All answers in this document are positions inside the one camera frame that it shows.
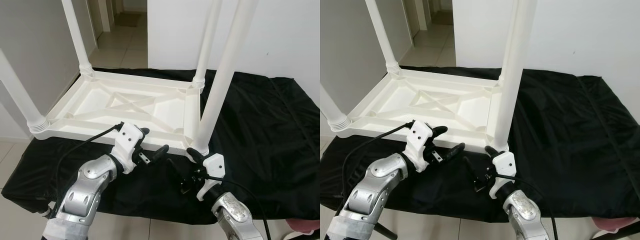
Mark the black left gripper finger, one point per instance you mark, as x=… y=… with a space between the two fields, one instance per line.
x=144 y=132
x=159 y=152
x=453 y=151
x=439 y=131

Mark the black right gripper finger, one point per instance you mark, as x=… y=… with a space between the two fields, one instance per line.
x=471 y=165
x=176 y=168
x=492 y=151
x=195 y=155

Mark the white plastic table top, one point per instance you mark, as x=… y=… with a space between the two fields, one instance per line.
x=410 y=105
x=100 y=107

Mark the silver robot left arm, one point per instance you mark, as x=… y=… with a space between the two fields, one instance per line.
x=85 y=190
x=375 y=190

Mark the brown door mat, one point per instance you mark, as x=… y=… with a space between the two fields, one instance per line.
x=442 y=17
x=129 y=19

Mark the pink fabric slipper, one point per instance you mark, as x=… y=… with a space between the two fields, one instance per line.
x=615 y=224
x=302 y=226

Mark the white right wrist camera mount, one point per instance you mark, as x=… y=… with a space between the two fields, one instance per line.
x=504 y=165
x=212 y=167

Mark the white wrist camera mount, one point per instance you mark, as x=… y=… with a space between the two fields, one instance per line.
x=212 y=167
x=420 y=139
x=127 y=140
x=504 y=165

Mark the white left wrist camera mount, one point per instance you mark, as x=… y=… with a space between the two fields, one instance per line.
x=420 y=139
x=127 y=140

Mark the white door frame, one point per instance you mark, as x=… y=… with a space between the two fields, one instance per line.
x=417 y=12
x=102 y=12

